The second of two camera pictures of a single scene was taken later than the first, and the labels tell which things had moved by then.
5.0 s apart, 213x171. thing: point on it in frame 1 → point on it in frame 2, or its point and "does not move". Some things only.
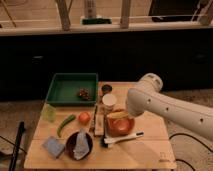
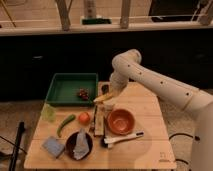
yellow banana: x=118 y=115 → x=106 y=96
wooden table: x=102 y=136 does not move
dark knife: x=94 y=116 does not move
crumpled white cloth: x=81 y=149 does not move
